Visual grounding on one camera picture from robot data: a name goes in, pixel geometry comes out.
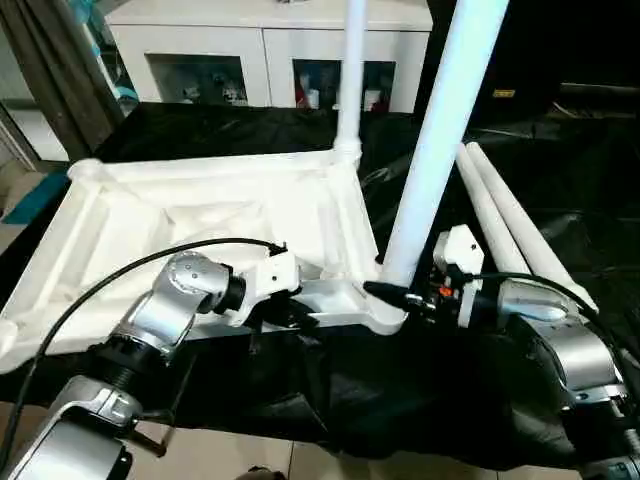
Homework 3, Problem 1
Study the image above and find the black table frame leg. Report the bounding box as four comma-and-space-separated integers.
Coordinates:
130, 425, 171, 456

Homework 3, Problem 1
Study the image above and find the grey curtain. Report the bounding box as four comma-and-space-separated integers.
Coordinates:
0, 0, 126, 151

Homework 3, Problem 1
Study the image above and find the blue floor mat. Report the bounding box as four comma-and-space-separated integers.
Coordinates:
0, 170, 71, 226

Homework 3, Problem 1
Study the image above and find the black cabinet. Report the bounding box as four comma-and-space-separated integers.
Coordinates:
420, 0, 640, 126

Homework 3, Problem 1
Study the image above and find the white plastic table leg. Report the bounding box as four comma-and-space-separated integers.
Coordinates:
378, 0, 511, 293
465, 140, 601, 313
455, 145, 531, 281
333, 0, 369, 166

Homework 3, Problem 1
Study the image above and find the black table mat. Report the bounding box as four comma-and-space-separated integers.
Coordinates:
0, 100, 640, 471

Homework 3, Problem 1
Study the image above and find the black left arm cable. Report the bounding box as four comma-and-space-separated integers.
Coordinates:
0, 237, 289, 471

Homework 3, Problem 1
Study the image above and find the white display cabinet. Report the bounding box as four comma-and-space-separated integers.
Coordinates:
105, 0, 433, 113

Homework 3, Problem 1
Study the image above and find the black left robot foot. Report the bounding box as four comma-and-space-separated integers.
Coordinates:
245, 465, 286, 480

